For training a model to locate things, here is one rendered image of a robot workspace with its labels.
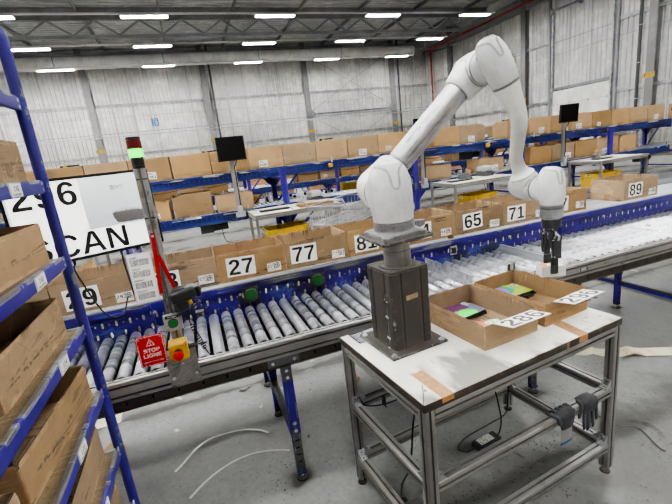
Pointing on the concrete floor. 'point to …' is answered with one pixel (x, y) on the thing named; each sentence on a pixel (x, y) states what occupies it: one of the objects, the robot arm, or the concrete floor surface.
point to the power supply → (485, 440)
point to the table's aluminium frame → (494, 442)
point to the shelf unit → (65, 474)
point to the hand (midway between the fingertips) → (550, 264)
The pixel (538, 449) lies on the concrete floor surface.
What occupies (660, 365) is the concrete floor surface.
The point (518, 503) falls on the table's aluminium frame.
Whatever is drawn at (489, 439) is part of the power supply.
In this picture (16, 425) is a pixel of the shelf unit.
